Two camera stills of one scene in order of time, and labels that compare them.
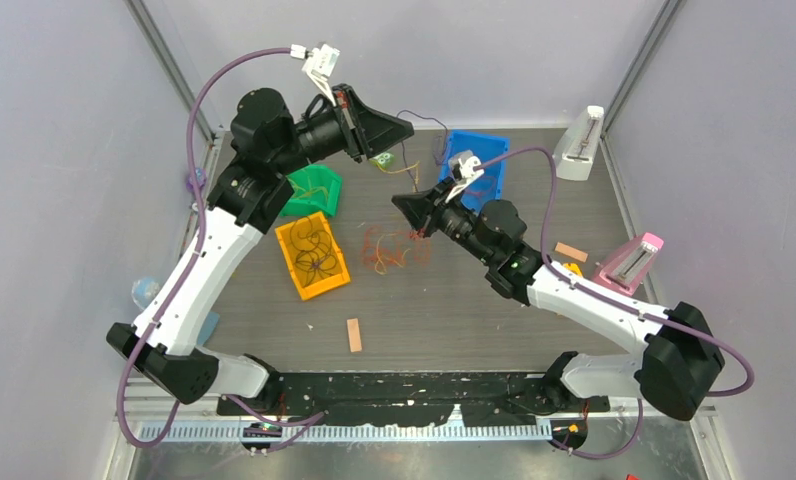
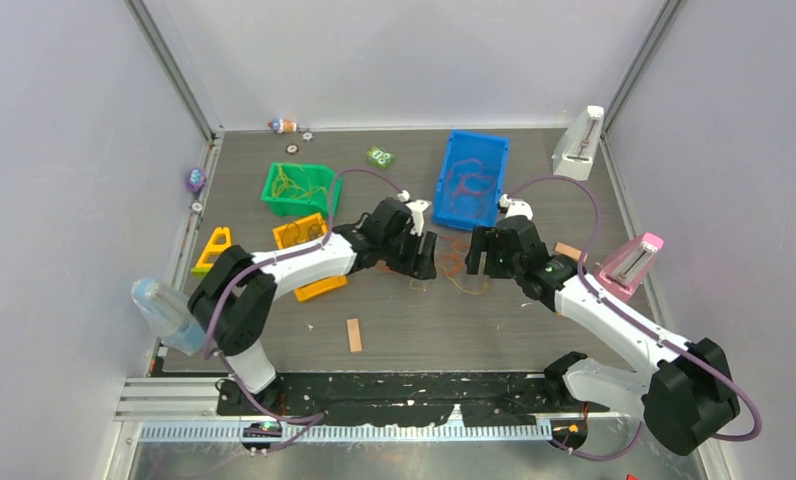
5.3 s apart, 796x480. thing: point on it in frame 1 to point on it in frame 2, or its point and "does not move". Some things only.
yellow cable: (306, 192) does not move
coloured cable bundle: (382, 248) to (451, 262)
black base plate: (380, 399) does not move
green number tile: (384, 160) does not move
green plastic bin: (317, 189) does not move
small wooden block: (354, 335) does not move
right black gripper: (423, 207) to (484, 240)
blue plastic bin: (492, 183) does not move
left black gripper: (364, 130) to (409, 266)
